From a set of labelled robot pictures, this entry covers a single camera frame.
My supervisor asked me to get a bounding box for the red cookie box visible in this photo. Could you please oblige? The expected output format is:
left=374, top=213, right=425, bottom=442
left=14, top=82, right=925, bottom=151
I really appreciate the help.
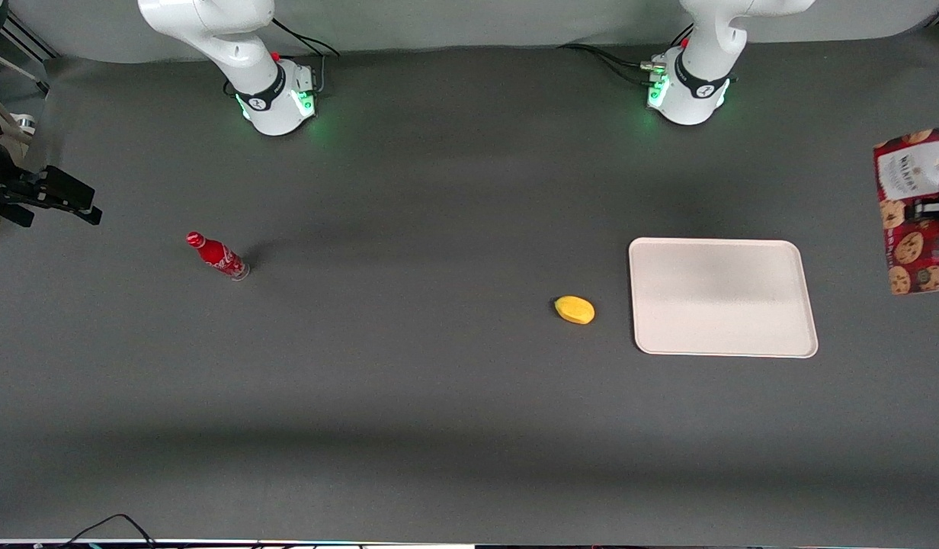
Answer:
left=873, top=127, right=939, bottom=297

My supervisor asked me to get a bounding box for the white rectangular tray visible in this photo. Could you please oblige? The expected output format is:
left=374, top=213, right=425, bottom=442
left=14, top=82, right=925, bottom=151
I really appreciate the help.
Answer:
left=628, top=237, right=819, bottom=358

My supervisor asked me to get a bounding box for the red cola bottle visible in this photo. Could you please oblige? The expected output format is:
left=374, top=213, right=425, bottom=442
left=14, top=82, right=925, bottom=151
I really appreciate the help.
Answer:
left=185, top=231, right=252, bottom=281

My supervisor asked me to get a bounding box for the yellow mango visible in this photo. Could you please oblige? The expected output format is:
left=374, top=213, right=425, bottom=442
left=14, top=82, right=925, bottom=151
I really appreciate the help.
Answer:
left=554, top=295, right=596, bottom=326

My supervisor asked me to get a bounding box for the aluminium frame bar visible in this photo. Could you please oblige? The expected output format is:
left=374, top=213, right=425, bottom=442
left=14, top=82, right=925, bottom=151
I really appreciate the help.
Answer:
left=0, top=14, right=60, bottom=63

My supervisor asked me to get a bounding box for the black right arm base cable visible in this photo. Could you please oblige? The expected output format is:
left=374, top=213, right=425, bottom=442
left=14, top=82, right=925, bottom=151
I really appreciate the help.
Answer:
left=270, top=18, right=341, bottom=98

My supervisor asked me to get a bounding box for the black arm base cable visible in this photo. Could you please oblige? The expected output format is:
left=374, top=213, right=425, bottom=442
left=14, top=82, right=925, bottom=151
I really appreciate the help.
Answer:
left=556, top=24, right=694, bottom=86
left=270, top=18, right=341, bottom=98

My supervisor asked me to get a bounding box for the black table edge cable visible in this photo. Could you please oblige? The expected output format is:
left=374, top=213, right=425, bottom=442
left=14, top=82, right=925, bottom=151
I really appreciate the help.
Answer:
left=56, top=513, right=159, bottom=549

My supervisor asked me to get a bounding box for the black left arm base cable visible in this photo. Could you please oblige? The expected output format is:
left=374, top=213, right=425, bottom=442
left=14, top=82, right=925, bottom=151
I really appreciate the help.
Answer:
left=556, top=24, right=694, bottom=86

